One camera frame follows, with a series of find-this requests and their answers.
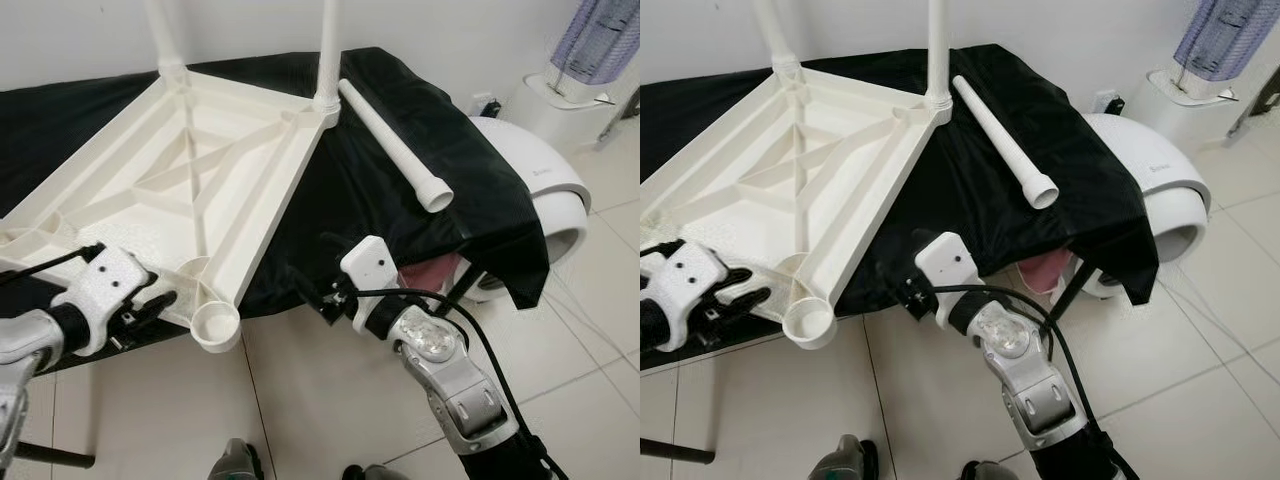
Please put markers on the black power plug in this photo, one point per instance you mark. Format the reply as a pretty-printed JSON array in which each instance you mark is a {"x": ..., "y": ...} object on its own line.
[
  {"x": 491, "y": 108},
  {"x": 1116, "y": 104}
]

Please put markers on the grey robot foot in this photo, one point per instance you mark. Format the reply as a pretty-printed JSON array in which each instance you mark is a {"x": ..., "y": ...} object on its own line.
[
  {"x": 842, "y": 460},
  {"x": 235, "y": 462},
  {"x": 375, "y": 473},
  {"x": 988, "y": 471}
]

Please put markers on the grey robot right foot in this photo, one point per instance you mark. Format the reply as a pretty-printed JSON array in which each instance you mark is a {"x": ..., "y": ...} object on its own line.
[
  {"x": 988, "y": 471},
  {"x": 375, "y": 473}
]

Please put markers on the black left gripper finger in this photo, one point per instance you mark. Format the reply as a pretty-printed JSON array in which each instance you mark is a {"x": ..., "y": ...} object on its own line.
[
  {"x": 158, "y": 303},
  {"x": 737, "y": 278},
  {"x": 750, "y": 298}
]

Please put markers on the black table cloth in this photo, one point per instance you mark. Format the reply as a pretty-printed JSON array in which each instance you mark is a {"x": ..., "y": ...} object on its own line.
[
  {"x": 350, "y": 190},
  {"x": 960, "y": 190}
]

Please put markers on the white plastic children table top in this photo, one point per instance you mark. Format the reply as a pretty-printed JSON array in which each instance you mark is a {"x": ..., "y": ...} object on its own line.
[
  {"x": 790, "y": 165},
  {"x": 150, "y": 170}
]

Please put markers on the grey robot left foot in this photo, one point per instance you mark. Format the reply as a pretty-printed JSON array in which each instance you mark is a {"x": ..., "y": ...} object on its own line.
[
  {"x": 842, "y": 460},
  {"x": 235, "y": 462}
]

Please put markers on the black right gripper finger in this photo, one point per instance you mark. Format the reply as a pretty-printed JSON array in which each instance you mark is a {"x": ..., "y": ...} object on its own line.
[
  {"x": 922, "y": 238},
  {"x": 335, "y": 241},
  {"x": 890, "y": 282},
  {"x": 306, "y": 282}
]

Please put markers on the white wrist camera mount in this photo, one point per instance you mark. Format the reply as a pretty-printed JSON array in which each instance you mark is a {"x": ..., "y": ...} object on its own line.
[
  {"x": 368, "y": 265},
  {"x": 685, "y": 275},
  {"x": 105, "y": 285},
  {"x": 945, "y": 262}
]

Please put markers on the white flat floor plate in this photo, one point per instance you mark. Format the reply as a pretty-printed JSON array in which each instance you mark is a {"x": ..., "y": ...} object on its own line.
[
  {"x": 1170, "y": 108},
  {"x": 540, "y": 112}
]

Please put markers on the white wall socket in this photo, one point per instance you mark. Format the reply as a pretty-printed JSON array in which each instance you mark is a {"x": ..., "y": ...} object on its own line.
[
  {"x": 480, "y": 103},
  {"x": 1103, "y": 99}
]

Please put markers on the black door frame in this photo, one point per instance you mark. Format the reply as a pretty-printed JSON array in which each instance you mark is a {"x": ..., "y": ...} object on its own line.
[{"x": 1260, "y": 100}]

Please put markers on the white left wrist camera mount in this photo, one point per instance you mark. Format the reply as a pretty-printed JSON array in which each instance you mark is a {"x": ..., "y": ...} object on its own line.
[
  {"x": 685, "y": 275},
  {"x": 105, "y": 285}
]

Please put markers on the blue grille tower heater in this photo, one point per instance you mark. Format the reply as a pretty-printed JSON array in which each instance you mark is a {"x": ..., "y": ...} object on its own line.
[
  {"x": 1225, "y": 35},
  {"x": 600, "y": 40}
]

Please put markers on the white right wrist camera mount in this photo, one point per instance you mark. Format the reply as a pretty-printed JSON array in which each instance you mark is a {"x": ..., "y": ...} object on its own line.
[
  {"x": 368, "y": 265},
  {"x": 945, "y": 262}
]

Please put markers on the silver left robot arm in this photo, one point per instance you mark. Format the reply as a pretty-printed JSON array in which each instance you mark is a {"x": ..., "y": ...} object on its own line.
[
  {"x": 25, "y": 340},
  {"x": 650, "y": 325}
]

